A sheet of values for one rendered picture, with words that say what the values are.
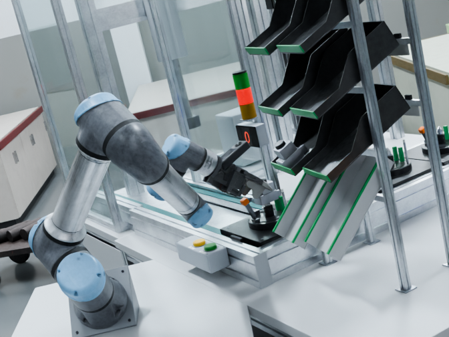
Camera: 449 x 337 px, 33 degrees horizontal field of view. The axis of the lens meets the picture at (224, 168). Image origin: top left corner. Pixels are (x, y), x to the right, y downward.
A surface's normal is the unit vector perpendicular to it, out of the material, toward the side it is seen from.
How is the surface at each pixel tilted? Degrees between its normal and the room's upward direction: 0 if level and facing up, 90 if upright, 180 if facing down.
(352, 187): 45
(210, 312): 0
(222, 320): 0
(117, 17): 90
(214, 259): 90
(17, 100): 90
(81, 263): 52
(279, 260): 90
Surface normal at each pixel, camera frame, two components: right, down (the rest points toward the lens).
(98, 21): 0.50, 0.10
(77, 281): -0.04, -0.41
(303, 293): -0.22, -0.94
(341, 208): -0.81, -0.46
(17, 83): 0.05, 0.23
